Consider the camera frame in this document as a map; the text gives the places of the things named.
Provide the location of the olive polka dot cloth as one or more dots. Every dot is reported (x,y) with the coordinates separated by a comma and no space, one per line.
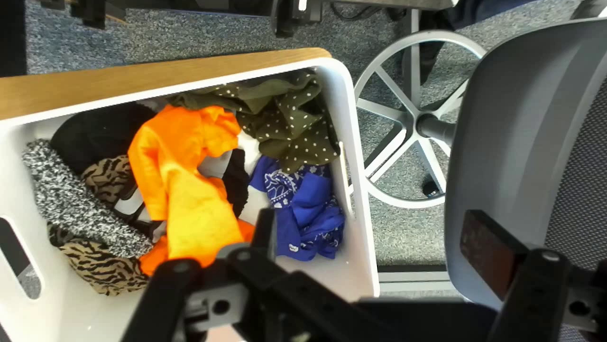
(285,121)

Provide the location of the wooden stool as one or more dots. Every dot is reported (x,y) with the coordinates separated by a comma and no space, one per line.
(95,87)

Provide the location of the black white printed garment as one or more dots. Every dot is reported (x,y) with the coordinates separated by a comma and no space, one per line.
(251,153)

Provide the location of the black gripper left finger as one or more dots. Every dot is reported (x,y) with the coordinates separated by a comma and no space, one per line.
(190,286)

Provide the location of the black cloth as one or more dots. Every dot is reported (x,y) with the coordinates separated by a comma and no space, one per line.
(95,136)

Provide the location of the white plastic bin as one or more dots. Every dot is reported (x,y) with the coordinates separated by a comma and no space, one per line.
(361,254)

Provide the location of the orange shirt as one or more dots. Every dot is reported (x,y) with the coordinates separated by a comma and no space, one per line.
(190,210)

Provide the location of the grey mesh office chair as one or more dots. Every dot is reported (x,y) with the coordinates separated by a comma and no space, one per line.
(505,140)

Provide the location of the grey speckled cloth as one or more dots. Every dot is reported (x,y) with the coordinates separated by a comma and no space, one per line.
(69,202)

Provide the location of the blue patterned cloth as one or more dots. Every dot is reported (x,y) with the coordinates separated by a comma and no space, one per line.
(310,216)

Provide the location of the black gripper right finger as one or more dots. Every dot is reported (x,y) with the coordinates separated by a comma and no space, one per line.
(531,297)

